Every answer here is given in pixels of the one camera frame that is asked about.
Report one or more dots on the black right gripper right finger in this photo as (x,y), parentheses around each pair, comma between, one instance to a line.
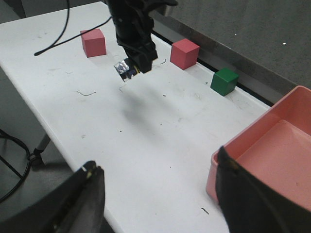
(250,206)

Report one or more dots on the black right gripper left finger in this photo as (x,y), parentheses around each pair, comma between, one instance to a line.
(76,206)

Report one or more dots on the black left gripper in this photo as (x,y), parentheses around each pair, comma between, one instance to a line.
(142,54)

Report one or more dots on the yellow push button switch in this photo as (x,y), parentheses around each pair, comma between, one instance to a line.
(126,69)

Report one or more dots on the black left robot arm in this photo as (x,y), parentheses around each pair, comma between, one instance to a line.
(133,27)

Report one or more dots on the pink cube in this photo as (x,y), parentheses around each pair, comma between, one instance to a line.
(93,43)
(184,53)

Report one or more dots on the pink plastic bin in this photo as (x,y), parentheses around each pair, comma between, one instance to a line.
(276,148)

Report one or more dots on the grey table leg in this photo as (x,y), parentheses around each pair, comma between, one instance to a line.
(35,157)

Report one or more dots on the green cube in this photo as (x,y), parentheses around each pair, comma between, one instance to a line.
(224,81)

